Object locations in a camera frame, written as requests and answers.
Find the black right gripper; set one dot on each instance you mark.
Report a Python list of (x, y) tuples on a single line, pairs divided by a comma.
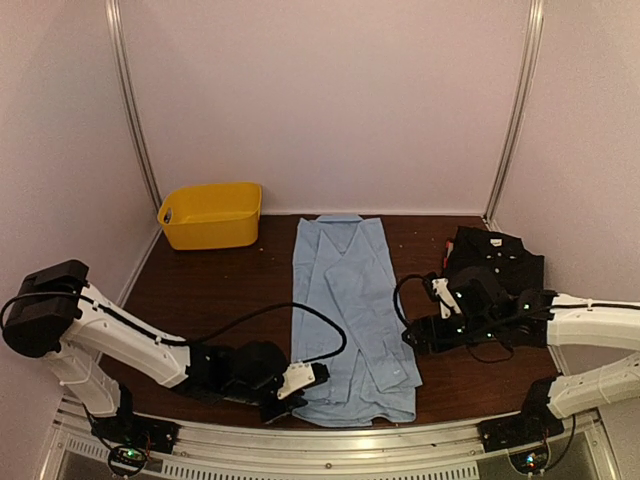
[(422, 326)]

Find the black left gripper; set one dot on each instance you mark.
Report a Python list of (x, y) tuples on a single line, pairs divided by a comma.
[(293, 401)]

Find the light blue long sleeve shirt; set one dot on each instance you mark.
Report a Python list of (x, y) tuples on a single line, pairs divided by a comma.
[(342, 268)]

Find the yellow plastic basket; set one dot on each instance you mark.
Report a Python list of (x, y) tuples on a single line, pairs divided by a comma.
[(212, 216)]

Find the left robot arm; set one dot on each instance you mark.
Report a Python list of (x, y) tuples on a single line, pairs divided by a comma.
[(60, 317)]

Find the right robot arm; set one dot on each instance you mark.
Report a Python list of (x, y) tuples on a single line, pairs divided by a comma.
[(478, 308)]

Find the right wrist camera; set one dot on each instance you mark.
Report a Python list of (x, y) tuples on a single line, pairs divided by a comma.
[(445, 299)]

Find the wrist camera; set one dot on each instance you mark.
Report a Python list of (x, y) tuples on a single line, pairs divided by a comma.
[(445, 299), (299, 376)]

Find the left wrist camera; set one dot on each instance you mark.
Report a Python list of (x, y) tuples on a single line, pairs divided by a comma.
[(299, 376)]

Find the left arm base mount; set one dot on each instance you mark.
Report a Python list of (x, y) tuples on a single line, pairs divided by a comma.
[(142, 432)]

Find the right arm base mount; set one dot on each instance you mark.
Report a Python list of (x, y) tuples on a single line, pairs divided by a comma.
[(517, 430)]

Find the aluminium front rail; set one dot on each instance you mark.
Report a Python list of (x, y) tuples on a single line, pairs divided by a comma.
[(450, 450)]

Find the right aluminium frame post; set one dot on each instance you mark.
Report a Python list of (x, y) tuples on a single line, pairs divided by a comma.
[(529, 59)]

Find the aluminium frame post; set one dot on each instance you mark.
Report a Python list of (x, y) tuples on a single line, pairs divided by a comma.
[(529, 59), (132, 115)]

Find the left aluminium frame post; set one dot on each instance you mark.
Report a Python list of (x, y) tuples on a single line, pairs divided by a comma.
[(132, 115)]

